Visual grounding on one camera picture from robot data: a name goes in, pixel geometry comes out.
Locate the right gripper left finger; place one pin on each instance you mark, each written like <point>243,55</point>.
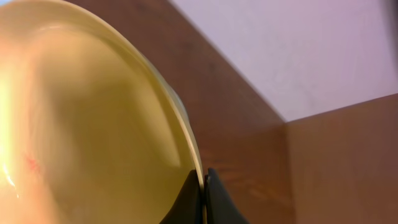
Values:
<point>187,208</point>

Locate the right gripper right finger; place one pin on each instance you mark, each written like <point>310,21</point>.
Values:
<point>220,208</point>

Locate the yellow plate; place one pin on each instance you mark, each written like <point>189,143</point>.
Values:
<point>90,130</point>

